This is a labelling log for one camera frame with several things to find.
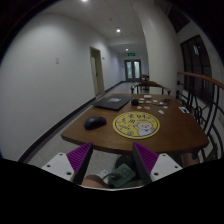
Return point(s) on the yellow round cat mouse pad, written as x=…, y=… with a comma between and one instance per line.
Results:
x=136, y=125

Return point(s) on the white card on table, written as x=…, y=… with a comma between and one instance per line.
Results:
x=184, y=110

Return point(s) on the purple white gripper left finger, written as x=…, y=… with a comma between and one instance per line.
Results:
x=71, y=166

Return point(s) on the dark grey closed laptop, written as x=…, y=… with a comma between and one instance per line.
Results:
x=114, y=102

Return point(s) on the black iron stair railing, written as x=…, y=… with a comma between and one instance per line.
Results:
x=203, y=97

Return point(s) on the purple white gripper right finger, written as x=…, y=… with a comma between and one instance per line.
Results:
x=152, y=166

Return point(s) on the white wall switch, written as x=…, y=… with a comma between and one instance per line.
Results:
x=57, y=61

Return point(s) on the green exit sign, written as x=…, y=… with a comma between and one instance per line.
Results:
x=131, y=54

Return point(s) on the wooden side door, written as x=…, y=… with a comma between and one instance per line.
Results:
x=97, y=71

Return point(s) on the small black round object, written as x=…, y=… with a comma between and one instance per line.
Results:
x=134, y=102

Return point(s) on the glass double exit door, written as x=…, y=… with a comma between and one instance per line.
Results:
x=132, y=70

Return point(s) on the wooden armchair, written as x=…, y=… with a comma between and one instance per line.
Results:
x=149, y=84

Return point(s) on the black computer mouse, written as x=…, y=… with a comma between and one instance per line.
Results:
x=94, y=122

